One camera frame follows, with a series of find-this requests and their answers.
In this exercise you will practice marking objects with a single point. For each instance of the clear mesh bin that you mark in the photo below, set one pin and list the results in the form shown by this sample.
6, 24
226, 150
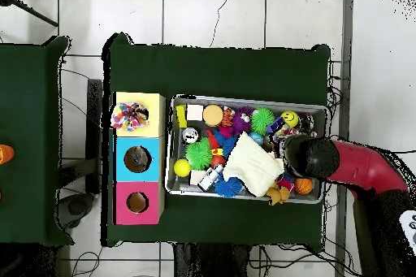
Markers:
170, 160

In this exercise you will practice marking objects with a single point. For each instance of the plain yellow ball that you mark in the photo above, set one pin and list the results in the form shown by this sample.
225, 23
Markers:
182, 168

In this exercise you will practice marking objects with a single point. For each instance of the yellow smiley ball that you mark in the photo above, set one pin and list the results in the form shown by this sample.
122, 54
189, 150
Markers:
290, 119

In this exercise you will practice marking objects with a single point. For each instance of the wooden box with three holes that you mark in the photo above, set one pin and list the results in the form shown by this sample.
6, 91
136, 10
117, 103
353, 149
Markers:
153, 160

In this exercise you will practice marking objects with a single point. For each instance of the green spiky ball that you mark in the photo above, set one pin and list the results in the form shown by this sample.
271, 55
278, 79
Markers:
199, 153
262, 120

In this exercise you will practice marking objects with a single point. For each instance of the green cloth side table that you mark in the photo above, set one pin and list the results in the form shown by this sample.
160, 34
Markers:
32, 108

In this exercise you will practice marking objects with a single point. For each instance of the small orange basketball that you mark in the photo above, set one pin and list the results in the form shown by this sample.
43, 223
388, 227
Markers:
304, 187

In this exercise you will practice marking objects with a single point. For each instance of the small orange object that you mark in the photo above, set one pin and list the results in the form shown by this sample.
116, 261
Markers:
5, 155

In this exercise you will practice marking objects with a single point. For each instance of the brown plush toy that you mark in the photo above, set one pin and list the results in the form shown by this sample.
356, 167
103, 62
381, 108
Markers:
278, 194

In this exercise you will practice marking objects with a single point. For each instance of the blue fuzzy toy with eyes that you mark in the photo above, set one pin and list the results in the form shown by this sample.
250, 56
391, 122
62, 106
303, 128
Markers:
227, 188

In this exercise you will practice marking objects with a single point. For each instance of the purple spiky ball with eyes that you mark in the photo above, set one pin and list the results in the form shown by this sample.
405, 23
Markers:
242, 121

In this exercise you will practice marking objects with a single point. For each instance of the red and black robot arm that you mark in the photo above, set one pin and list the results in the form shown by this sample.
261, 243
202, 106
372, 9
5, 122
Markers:
364, 166

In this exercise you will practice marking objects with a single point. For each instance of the polka dot cloth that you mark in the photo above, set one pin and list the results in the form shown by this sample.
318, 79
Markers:
130, 116

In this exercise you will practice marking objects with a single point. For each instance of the cream knitted cloth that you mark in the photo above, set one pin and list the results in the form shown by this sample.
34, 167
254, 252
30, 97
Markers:
250, 163

